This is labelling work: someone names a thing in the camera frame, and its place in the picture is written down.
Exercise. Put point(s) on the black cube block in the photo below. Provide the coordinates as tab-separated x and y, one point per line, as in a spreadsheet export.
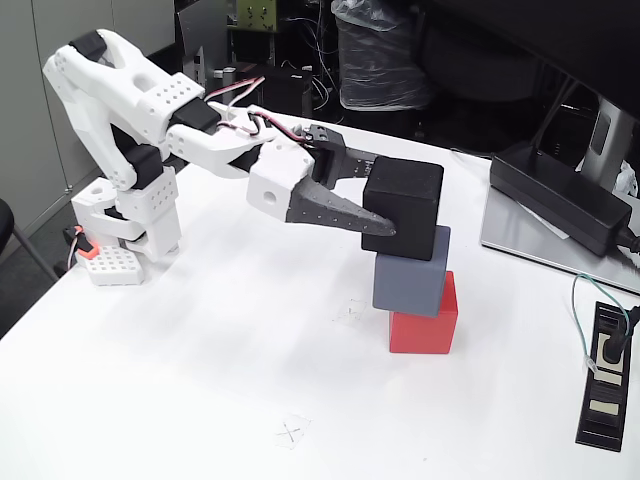
410	200

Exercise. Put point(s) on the grey cube block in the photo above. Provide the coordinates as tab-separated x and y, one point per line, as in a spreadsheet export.
407	287

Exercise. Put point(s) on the black equipment box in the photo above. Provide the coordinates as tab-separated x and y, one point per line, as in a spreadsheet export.
285	90

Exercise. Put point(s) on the clear tape with X mark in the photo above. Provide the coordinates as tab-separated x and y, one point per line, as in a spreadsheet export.
291	432
350	312

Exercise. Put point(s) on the plastic-wrapped black bin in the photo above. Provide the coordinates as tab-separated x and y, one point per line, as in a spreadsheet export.
380	60

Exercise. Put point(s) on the red cube block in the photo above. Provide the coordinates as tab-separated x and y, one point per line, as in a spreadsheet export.
425	332

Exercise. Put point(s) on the dark computer tower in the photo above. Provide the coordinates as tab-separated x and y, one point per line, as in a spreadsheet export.
200	30

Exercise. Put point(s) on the green perforated board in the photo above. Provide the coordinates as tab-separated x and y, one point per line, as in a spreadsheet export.
256	14

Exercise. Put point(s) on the silver monitor stand base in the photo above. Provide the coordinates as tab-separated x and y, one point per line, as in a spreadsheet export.
510	225

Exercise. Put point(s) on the white perforated table clamp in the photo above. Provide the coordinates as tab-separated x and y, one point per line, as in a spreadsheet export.
117	267

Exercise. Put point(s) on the black power adapter brick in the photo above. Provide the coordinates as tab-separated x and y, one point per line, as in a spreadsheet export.
555	197

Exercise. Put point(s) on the black monitor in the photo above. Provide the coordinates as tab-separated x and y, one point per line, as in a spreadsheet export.
550	30

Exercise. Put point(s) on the silver monitor stand neck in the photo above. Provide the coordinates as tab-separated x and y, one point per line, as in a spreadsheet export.
607	135

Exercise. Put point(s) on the black office chair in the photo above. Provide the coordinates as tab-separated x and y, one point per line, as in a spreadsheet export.
5	220

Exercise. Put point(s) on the crumpled white paper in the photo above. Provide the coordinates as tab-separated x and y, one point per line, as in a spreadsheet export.
629	180

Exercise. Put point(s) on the black power plug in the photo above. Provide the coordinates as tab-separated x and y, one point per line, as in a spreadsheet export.
612	350

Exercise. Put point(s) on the black table power socket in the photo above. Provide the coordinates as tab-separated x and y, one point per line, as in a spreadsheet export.
602	400

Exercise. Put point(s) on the silver metal post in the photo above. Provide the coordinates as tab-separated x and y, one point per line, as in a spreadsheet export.
226	75

